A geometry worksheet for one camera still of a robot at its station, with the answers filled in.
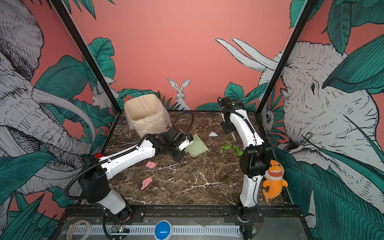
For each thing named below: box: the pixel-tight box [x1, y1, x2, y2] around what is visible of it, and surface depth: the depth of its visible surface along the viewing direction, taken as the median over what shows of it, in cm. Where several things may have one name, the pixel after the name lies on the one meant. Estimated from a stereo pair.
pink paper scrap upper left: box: [145, 160, 159, 169], surface depth 92 cm
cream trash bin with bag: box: [124, 94, 172, 139], surface depth 90 cm
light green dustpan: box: [184, 133, 209, 157], surface depth 86 cm
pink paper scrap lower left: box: [140, 176, 153, 191], surface depth 86 cm
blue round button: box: [154, 219, 173, 240], surface depth 70 cm
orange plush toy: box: [262, 160, 289, 203], surface depth 81 cm
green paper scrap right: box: [221, 144, 232, 150], surface depth 100 cm
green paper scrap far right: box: [234, 145, 244, 157], surface depth 98 cm
